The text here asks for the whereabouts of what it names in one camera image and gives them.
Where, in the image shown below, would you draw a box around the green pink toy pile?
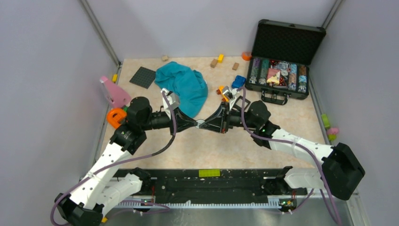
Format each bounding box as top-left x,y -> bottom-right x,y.
321,114 -> 339,141

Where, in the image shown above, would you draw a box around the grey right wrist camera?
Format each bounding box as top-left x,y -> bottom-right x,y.
222,86 -> 239,105

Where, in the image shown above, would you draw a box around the yellow wooden block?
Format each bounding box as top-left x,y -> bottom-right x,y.
217,54 -> 224,63

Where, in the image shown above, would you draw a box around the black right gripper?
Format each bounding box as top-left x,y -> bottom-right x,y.
200,101 -> 259,133

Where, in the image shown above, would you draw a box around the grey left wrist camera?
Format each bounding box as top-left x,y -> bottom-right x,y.
161,88 -> 180,111

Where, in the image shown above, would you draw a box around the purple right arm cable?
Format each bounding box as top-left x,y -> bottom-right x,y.
237,87 -> 343,226

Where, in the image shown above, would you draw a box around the orange plastic toy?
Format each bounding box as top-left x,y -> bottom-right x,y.
106,108 -> 127,129

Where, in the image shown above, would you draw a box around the yellow toy car red wheels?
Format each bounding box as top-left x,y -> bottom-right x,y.
216,86 -> 228,97

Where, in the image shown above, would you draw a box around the small yellow block at wall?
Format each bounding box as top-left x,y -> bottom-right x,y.
112,74 -> 118,83

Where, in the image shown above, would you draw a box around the tan wooden block left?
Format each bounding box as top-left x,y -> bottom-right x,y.
210,59 -> 218,68

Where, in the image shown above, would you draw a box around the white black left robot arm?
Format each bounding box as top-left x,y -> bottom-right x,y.
50,93 -> 198,226

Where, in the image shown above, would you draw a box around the orange tape roll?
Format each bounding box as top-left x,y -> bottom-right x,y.
241,52 -> 252,61

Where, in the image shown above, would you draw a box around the black poker chip case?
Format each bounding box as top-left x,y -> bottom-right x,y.
245,19 -> 327,105

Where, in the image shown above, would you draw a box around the black lego baseplate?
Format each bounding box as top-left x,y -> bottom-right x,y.
129,66 -> 156,89

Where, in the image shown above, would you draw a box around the pink plastic toy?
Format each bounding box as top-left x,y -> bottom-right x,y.
100,76 -> 132,108

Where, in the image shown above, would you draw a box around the blue toy car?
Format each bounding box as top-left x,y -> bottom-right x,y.
231,75 -> 246,89

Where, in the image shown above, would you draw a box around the black square frame far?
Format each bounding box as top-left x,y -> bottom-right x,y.
233,96 -> 251,111

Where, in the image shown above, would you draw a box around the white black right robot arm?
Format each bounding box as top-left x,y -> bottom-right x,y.
197,101 -> 365,201

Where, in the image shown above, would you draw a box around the tan wooden block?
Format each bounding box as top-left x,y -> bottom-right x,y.
232,63 -> 239,71
210,59 -> 218,68

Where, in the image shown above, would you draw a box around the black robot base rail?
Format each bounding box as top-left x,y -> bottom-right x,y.
131,168 -> 308,204

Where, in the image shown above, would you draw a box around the tan wooden block right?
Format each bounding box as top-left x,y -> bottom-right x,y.
232,63 -> 239,71

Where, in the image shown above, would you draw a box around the teal garment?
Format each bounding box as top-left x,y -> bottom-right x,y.
154,61 -> 208,118

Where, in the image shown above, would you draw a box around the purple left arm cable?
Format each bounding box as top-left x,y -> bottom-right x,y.
49,91 -> 178,225

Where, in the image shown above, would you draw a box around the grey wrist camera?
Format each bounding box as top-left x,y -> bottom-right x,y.
161,88 -> 180,111
222,86 -> 239,105

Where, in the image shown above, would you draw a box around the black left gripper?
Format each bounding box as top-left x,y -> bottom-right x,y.
141,107 -> 198,137

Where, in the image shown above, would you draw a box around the green label strip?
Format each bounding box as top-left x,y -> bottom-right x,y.
198,169 -> 221,178

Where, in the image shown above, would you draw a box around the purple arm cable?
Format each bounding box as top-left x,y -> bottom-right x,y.
49,91 -> 178,225
237,87 -> 343,226

